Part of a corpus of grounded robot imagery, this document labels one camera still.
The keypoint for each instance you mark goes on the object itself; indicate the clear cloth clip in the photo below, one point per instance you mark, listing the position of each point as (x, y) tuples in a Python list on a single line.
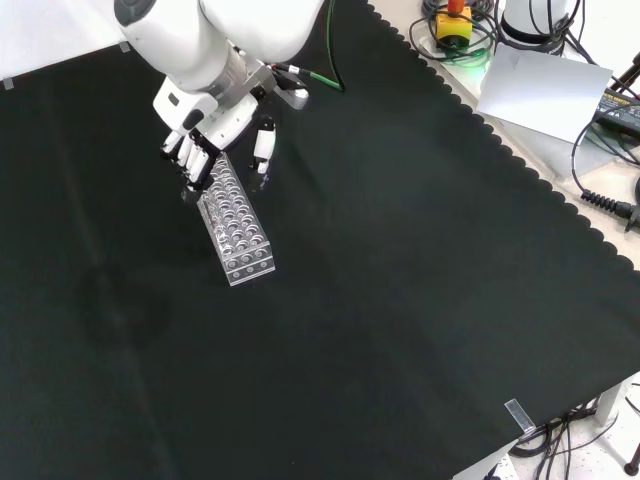
[(7, 83), (518, 416), (125, 47)]

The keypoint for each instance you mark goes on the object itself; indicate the black bench cloth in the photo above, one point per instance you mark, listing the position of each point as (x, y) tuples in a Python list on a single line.
[(350, 300)]

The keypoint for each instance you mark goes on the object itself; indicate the yellow stop button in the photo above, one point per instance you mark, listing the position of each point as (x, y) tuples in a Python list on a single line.
[(452, 27)]

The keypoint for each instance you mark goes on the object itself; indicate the pale board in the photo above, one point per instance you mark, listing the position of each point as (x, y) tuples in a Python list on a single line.
[(542, 92)]

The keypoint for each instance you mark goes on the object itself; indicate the clear plastic test tube rack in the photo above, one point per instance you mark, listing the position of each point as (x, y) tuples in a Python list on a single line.
[(240, 225)]

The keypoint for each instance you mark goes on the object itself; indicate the black power supply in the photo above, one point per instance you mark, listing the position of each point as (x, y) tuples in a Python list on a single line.
[(620, 112)]

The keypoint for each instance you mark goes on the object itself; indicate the clear glass test tube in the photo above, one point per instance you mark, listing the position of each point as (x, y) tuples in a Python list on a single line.
[(264, 180)]

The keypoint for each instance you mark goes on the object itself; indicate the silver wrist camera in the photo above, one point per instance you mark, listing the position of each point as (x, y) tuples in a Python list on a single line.
[(297, 100)]

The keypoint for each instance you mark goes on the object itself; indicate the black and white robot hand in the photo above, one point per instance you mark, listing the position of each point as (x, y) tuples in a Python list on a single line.
[(225, 122)]

